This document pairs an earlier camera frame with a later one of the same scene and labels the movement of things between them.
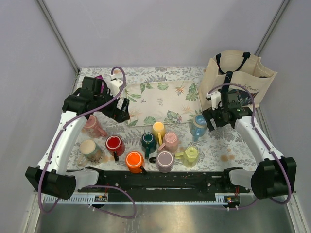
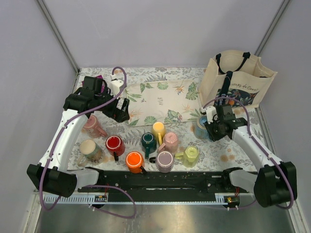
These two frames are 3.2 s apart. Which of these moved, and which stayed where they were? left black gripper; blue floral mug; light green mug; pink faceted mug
Moved: blue floral mug
Stayed: pink faceted mug; light green mug; left black gripper
